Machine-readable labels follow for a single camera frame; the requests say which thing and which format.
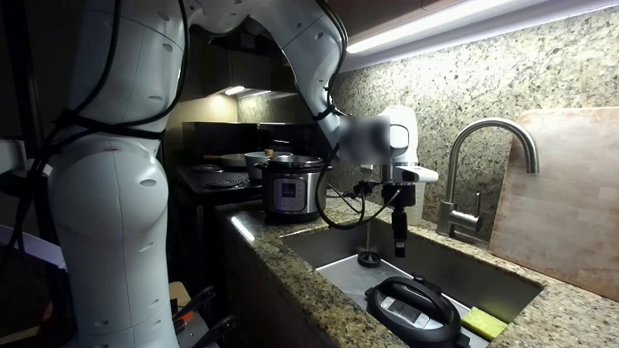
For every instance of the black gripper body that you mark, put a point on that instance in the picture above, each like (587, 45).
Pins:
(399, 196)

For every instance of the black rice cooker lid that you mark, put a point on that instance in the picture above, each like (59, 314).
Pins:
(417, 312)

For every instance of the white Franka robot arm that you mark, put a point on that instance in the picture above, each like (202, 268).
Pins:
(117, 214)

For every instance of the black sink drain stopper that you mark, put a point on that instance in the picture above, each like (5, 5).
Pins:
(368, 258)

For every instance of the stainless steel sink basin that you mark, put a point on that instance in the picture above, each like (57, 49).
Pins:
(451, 277)

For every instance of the stainless steel rice cooker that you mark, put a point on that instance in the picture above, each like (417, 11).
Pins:
(291, 190)

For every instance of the white soap bottle black cap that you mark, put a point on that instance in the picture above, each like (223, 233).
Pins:
(418, 206)

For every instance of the brushed steel gooseneck faucet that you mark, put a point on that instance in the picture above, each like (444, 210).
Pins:
(457, 167)

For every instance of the yellow sponge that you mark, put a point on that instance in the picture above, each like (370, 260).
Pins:
(484, 324)

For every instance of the wooden cutting board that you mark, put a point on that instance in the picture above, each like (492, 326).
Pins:
(567, 206)

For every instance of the black stove top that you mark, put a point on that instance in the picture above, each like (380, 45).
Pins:
(223, 185)

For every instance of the under-cabinet light strip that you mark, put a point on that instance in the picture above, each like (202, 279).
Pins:
(451, 22)

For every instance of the dark frying pan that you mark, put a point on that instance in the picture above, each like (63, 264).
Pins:
(219, 177)

